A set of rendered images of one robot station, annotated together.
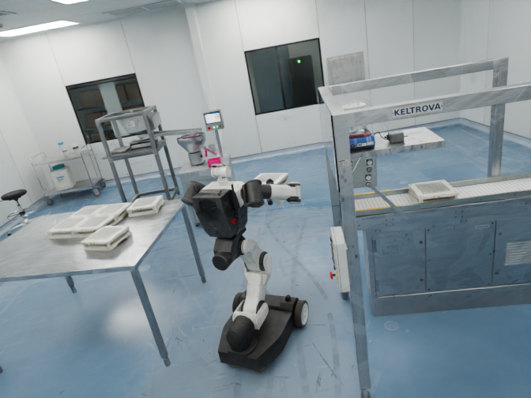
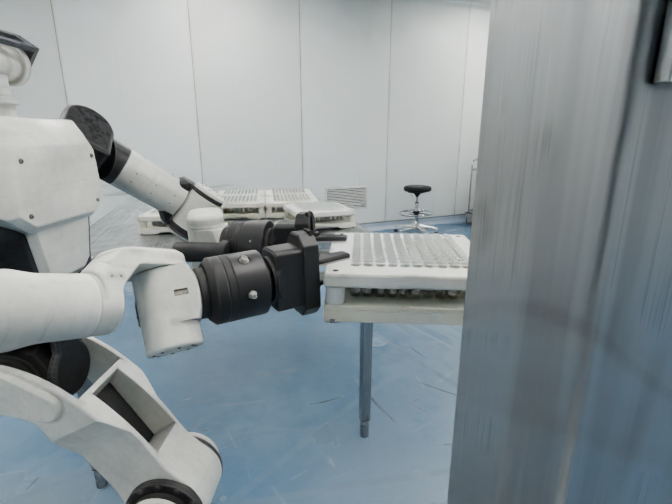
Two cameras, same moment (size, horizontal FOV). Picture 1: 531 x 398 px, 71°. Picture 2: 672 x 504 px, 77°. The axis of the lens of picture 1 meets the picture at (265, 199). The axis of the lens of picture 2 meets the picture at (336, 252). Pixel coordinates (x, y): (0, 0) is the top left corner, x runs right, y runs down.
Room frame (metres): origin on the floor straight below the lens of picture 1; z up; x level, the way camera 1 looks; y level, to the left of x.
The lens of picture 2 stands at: (2.36, -0.59, 1.24)
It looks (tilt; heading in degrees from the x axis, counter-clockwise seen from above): 16 degrees down; 65
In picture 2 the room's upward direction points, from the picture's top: straight up
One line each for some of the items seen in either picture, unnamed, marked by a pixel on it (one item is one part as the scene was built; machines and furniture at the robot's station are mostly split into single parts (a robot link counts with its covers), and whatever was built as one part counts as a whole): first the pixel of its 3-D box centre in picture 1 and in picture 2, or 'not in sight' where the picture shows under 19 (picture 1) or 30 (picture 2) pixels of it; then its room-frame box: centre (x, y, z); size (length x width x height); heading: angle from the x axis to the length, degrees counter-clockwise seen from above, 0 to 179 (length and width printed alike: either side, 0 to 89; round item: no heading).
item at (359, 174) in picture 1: (357, 170); not in sight; (2.19, -0.60, 1.20); 0.22 x 0.11 x 0.20; 82
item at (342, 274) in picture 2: (268, 179); (405, 256); (2.74, -0.05, 1.06); 0.25 x 0.24 x 0.02; 152
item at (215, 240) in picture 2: not in sight; (217, 250); (2.48, 0.17, 1.04); 0.11 x 0.11 x 0.11; 55
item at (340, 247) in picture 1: (340, 258); not in sight; (1.50, -0.30, 1.03); 0.17 x 0.06 x 0.26; 172
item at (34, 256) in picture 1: (78, 237); (225, 214); (2.75, 1.53, 0.86); 1.50 x 1.10 x 0.04; 80
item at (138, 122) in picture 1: (157, 163); not in sight; (5.25, 1.43, 0.75); 1.43 x 1.06 x 1.50; 89
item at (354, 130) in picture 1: (354, 117); not in sight; (2.28, -0.63, 1.51); 0.15 x 0.15 x 0.19
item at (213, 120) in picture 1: (216, 134); not in sight; (4.83, 0.47, 1.07); 0.23 x 0.10 x 0.62; 89
